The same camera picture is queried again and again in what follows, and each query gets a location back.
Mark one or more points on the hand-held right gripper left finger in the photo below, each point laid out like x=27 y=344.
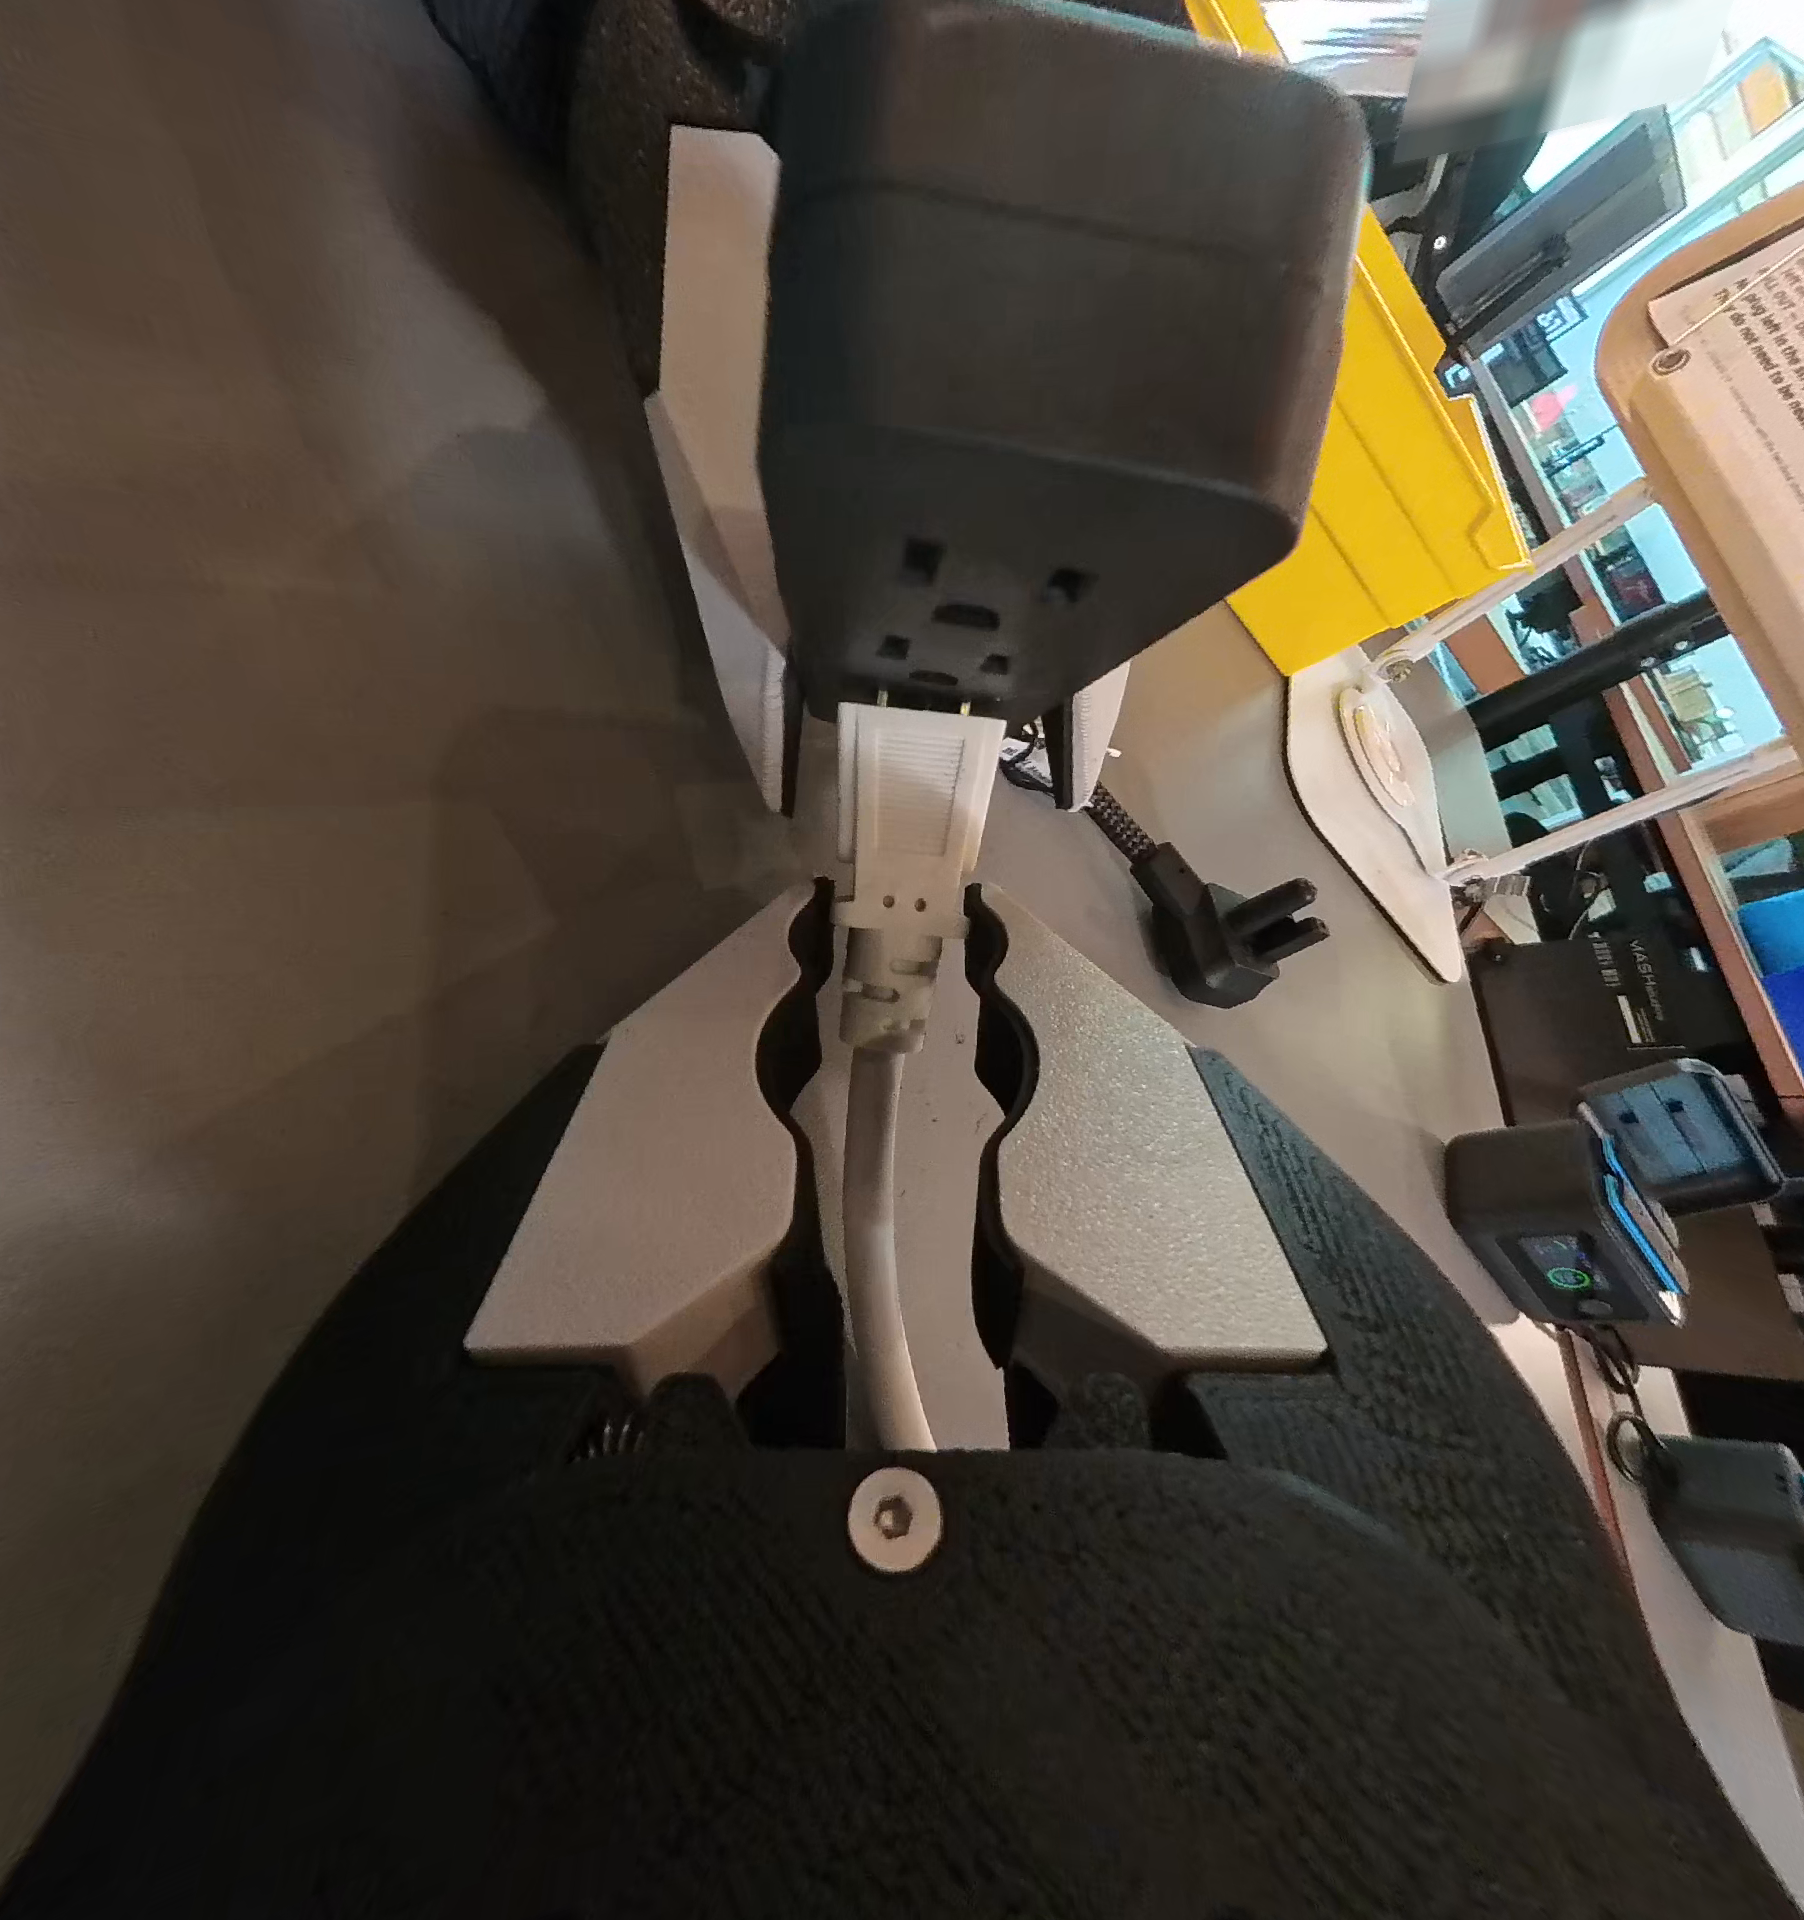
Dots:
x=633 y=1200

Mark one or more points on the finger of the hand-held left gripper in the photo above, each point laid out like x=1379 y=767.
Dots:
x=716 y=375
x=1104 y=720

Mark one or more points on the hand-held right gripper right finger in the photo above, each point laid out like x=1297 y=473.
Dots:
x=1159 y=1200

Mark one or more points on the black power strip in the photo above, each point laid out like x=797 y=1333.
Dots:
x=1053 y=300

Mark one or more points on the white board stand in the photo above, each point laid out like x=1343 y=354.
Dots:
x=1442 y=812

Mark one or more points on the black device with green light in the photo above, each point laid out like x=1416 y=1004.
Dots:
x=1517 y=1200

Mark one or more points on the yellow plastic bin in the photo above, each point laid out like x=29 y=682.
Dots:
x=1382 y=449

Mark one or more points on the black box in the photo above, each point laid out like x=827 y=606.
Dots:
x=1579 y=1021

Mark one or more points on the black device with blue trim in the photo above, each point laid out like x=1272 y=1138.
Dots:
x=1681 y=1134

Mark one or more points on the dark grey device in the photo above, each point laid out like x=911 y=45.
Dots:
x=1742 y=1531

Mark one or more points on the instruction sheet on wooden board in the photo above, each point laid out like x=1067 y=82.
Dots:
x=1742 y=495

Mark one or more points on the black monitor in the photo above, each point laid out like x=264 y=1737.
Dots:
x=1570 y=211

